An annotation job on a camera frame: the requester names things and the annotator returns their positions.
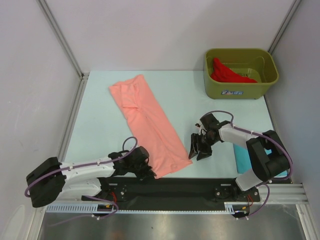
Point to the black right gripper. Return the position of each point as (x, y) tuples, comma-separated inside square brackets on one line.
[(193, 150)]

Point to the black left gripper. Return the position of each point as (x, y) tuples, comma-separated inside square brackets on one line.
[(146, 173)]

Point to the pink t shirt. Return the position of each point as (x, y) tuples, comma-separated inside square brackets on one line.
[(150, 126)]

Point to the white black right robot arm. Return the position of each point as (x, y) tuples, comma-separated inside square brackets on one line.
[(242, 185)]

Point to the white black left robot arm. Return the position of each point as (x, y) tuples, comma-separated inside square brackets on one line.
[(54, 180)]

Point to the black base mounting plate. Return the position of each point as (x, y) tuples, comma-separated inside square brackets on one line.
[(174, 194)]

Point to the folded blue t shirt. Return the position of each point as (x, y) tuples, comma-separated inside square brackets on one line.
[(241, 157)]

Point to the red t shirt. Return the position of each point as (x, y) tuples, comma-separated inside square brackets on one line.
[(223, 74)]

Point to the olive green plastic bin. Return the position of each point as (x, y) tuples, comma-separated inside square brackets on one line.
[(254, 63)]

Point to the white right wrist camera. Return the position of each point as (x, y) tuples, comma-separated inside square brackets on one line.
[(198, 124)]

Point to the white slotted cable duct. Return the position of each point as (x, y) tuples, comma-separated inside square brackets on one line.
[(104, 208)]

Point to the left aluminium corner post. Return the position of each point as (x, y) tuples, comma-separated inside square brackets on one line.
[(54, 25)]

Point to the aluminium corner post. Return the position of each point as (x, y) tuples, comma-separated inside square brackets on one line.
[(284, 25), (54, 25)]

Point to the aluminium front frame rail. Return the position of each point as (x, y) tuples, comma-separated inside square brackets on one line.
[(285, 194)]

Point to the right aluminium corner post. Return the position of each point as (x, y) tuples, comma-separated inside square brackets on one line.
[(284, 25)]

